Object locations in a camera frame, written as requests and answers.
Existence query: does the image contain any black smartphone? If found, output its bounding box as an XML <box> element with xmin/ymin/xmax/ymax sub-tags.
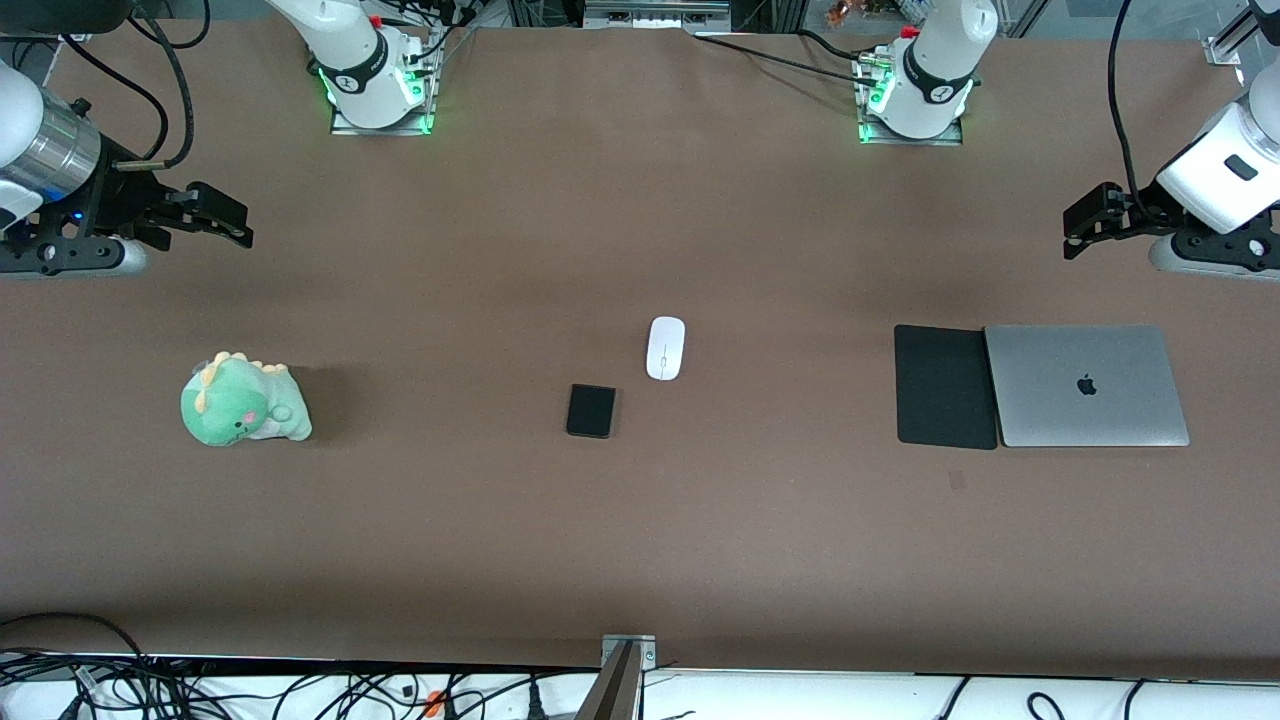
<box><xmin>566</xmin><ymin>383</ymin><xmax>618</xmax><ymax>440</ymax></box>

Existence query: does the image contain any white computer mouse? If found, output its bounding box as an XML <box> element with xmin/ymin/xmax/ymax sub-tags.
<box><xmin>646</xmin><ymin>316</ymin><xmax>687</xmax><ymax>382</ymax></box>

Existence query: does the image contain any black mouse pad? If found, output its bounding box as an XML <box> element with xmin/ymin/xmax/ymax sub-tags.
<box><xmin>893</xmin><ymin>324</ymin><xmax>999</xmax><ymax>451</ymax></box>

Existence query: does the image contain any silver laptop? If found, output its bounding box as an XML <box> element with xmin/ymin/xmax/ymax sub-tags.
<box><xmin>984</xmin><ymin>324</ymin><xmax>1191</xmax><ymax>448</ymax></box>

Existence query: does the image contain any green dinosaur plush toy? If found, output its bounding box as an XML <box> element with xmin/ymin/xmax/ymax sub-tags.
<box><xmin>180</xmin><ymin>350</ymin><xmax>313</xmax><ymax>447</ymax></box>

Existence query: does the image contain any metal box with ports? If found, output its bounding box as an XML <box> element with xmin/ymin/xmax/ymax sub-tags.
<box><xmin>583</xmin><ymin>0</ymin><xmax>733</xmax><ymax>29</ymax></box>

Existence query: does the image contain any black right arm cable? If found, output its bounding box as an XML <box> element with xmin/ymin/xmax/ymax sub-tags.
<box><xmin>60</xmin><ymin>0</ymin><xmax>213</xmax><ymax>171</ymax></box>

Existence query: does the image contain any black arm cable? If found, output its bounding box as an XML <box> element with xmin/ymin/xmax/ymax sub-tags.
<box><xmin>60</xmin><ymin>0</ymin><xmax>213</xmax><ymax>171</ymax></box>
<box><xmin>1106</xmin><ymin>0</ymin><xmax>1153</xmax><ymax>217</ymax></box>

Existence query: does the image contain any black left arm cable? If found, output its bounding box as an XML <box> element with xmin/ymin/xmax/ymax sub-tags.
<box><xmin>1106</xmin><ymin>0</ymin><xmax>1153</xmax><ymax>217</ymax></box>

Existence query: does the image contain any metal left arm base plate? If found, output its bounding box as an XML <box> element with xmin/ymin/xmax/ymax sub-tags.
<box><xmin>855</xmin><ymin>55</ymin><xmax>967</xmax><ymax>147</ymax></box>

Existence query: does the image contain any aluminium frame bracket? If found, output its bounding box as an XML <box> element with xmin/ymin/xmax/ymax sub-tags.
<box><xmin>1204</xmin><ymin>0</ymin><xmax>1265</xmax><ymax>67</ymax></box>

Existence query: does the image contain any short black base cable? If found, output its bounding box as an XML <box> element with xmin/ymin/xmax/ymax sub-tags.
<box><xmin>798</xmin><ymin>28</ymin><xmax>876</xmax><ymax>63</ymax></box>

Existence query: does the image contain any long black base cable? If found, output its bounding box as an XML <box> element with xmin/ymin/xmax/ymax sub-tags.
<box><xmin>693</xmin><ymin>35</ymin><xmax>881</xmax><ymax>89</ymax></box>

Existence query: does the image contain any black looped floor cable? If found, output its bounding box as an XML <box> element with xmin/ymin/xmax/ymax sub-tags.
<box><xmin>0</xmin><ymin>611</ymin><xmax>153</xmax><ymax>663</ymax></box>

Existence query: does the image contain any metal camera post bracket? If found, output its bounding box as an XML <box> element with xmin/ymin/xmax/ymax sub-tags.
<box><xmin>600</xmin><ymin>633</ymin><xmax>657</xmax><ymax>670</ymax></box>

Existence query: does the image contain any dark camera post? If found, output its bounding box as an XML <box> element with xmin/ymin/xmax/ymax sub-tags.
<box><xmin>576</xmin><ymin>640</ymin><xmax>641</xmax><ymax>720</ymax></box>

